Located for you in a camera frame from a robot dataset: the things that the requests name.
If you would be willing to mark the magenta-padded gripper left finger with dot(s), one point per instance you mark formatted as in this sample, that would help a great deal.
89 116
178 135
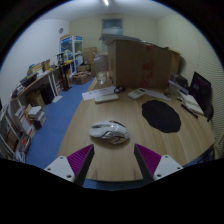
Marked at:
63 166

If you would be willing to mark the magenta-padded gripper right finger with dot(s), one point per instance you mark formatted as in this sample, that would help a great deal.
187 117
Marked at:
165 165

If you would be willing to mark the white and black computer mouse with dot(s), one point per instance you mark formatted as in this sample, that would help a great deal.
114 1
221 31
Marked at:
108 131

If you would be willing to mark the black mouse pad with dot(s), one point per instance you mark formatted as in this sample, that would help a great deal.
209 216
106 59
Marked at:
161 116

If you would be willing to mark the bookshelf unit with books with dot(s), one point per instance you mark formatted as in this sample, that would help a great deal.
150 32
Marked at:
20 130

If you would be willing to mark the black marker pen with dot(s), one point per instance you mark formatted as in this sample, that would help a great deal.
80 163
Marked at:
189 111

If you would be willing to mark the white open notebook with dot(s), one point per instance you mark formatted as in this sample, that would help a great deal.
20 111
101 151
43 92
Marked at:
192 103

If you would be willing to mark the black chair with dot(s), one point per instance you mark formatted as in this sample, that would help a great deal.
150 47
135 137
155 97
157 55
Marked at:
210 112

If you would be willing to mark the white remote control with display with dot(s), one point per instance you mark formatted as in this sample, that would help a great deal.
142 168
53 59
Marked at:
136 93

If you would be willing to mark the long blue box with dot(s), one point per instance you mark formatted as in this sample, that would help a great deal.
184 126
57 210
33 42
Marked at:
178 87

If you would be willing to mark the plain white flat remote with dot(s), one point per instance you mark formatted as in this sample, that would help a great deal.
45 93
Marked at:
106 98

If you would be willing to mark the black monitor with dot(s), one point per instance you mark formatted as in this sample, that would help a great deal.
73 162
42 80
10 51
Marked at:
200 89

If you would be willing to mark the small cardboard box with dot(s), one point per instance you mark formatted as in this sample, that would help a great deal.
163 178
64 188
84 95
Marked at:
81 78

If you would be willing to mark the black metal stand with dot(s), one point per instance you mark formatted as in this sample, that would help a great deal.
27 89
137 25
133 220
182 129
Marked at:
63 71

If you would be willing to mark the tall narrow cardboard box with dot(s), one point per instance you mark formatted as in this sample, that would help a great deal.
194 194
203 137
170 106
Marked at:
175 61

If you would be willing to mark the large brown cardboard box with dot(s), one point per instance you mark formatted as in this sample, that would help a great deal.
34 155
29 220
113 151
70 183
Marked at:
133 63

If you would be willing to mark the blue and white display cabinet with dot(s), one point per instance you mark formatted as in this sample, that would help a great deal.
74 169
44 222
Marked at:
70 50

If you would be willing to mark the window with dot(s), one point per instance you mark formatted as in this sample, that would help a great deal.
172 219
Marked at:
112 26

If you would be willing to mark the ceiling light tube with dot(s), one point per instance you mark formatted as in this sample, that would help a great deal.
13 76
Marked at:
106 2

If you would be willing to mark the round wall clock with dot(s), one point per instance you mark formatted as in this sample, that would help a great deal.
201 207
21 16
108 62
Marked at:
61 30

